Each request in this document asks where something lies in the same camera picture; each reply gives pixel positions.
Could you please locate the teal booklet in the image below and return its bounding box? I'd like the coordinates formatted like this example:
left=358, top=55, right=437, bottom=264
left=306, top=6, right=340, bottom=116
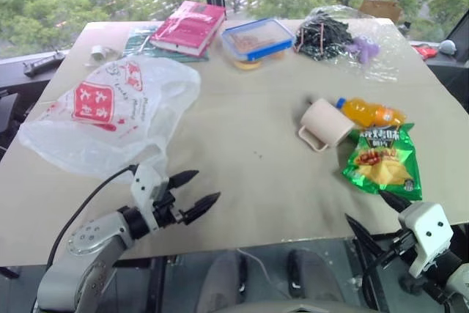
left=122, top=26, right=210, bottom=62

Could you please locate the purple plush toy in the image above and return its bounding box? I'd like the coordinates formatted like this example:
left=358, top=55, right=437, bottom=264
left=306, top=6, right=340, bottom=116
left=346, top=34, right=381, bottom=65

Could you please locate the blue-lidded clear food container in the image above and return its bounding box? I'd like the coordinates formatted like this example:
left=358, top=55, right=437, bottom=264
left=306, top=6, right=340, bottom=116
left=220, top=18, right=296, bottom=69

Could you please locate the red packet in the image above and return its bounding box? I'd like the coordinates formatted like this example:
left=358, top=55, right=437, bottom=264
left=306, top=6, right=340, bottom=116
left=412, top=44, right=440, bottom=61

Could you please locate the yellow round object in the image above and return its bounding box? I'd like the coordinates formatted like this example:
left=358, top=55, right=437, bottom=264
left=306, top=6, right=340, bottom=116
left=234, top=58, right=263, bottom=71

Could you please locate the orange drink bottle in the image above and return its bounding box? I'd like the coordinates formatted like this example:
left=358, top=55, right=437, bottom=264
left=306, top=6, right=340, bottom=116
left=336, top=97, right=407, bottom=128

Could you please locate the black side desk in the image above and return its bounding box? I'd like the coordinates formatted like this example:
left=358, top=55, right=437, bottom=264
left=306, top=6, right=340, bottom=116
left=426, top=59, right=469, bottom=112

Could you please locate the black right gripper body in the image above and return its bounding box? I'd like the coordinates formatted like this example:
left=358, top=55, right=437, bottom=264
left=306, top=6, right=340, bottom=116
left=380, top=230, right=418, bottom=266

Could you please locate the thin white cable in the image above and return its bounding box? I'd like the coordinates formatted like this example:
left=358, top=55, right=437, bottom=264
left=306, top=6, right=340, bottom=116
left=236, top=248, right=272, bottom=281

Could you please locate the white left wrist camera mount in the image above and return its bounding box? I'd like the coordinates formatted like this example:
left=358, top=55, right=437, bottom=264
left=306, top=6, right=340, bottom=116
left=130, top=163, right=170, bottom=232

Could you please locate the grey round toy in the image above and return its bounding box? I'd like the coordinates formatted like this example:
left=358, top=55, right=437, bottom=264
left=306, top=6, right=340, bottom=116
left=438, top=40, right=458, bottom=56

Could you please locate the white red-printed plastic bag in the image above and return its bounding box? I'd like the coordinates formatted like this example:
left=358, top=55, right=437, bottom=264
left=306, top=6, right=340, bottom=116
left=17, top=55, right=202, bottom=184

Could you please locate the black remote controller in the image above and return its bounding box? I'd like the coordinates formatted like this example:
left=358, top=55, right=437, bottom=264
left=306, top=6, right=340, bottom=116
left=22, top=51, right=66, bottom=78

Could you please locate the green snack packet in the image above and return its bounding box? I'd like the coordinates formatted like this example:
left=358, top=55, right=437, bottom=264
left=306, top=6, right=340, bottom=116
left=342, top=123, right=423, bottom=201

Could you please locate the grey robot torso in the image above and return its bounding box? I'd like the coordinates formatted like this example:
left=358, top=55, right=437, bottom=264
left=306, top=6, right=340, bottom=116
left=219, top=300, right=371, bottom=313

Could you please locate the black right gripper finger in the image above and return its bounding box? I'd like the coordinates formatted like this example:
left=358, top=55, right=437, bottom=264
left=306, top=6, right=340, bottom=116
left=345, top=213, right=386, bottom=256
left=378, top=190, right=412, bottom=213

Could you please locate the beige mug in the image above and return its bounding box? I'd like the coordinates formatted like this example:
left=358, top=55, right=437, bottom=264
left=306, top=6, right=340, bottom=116
left=297, top=98, right=355, bottom=152

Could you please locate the black cable tie bundle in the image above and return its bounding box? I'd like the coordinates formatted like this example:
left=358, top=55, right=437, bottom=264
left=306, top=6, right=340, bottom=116
left=295, top=10, right=355, bottom=62

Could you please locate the pink book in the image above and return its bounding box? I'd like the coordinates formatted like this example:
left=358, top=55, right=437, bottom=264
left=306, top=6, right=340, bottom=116
left=149, top=0, right=226, bottom=58

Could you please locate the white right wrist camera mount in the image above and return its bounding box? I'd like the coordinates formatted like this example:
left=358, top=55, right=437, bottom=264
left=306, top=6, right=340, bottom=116
left=398, top=202, right=454, bottom=278

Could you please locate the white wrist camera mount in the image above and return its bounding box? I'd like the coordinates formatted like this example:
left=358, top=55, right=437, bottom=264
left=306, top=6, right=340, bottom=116
left=130, top=163, right=170, bottom=232
left=398, top=202, right=454, bottom=278

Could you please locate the black chair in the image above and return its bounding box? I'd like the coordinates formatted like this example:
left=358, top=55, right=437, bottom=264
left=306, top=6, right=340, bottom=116
left=0, top=87, right=26, bottom=160

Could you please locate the clear crinkled plastic bag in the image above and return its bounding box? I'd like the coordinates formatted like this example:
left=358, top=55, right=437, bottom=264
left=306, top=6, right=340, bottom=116
left=292, top=4, right=404, bottom=83

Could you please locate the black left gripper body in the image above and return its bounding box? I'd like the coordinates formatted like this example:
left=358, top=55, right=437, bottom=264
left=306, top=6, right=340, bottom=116
left=152, top=190, right=188, bottom=230

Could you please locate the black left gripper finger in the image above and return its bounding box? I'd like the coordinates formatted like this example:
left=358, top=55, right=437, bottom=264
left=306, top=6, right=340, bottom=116
left=182, top=191, right=221, bottom=226
left=167, top=170, right=200, bottom=191

